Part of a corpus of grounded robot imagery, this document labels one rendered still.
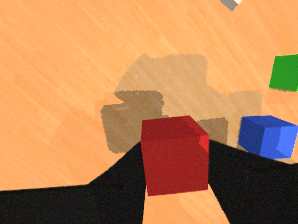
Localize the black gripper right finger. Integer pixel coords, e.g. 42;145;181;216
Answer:
208;139;298;224

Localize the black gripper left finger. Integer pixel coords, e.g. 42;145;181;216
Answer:
0;141;146;224

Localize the green block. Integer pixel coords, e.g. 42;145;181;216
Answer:
269;54;298;92

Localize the blue block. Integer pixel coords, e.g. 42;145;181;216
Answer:
238;115;298;159

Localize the red block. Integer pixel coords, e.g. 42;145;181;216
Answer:
141;115;209;197

